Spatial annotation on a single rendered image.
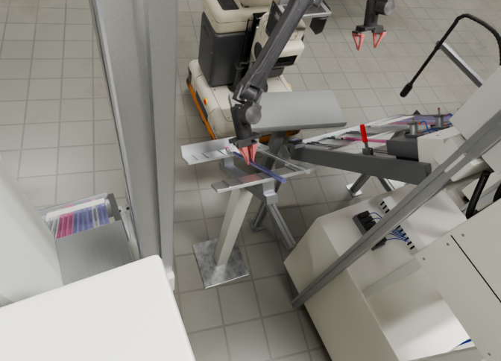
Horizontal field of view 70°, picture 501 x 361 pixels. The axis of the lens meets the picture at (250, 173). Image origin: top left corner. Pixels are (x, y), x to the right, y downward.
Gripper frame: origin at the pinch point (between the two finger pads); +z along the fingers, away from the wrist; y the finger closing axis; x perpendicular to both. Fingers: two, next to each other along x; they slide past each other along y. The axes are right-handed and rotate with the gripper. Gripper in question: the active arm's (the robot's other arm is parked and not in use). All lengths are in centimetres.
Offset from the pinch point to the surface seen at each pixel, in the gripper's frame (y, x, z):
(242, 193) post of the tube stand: -4.2, 3.5, 11.9
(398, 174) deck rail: 30.9, -36.9, 5.6
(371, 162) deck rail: 30.5, -26.2, 4.1
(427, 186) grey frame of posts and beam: 28, -49, 5
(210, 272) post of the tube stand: -16, 55, 71
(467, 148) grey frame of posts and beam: 29, -60, -7
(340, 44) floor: 173, 179, -23
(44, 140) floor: -80, 136, -10
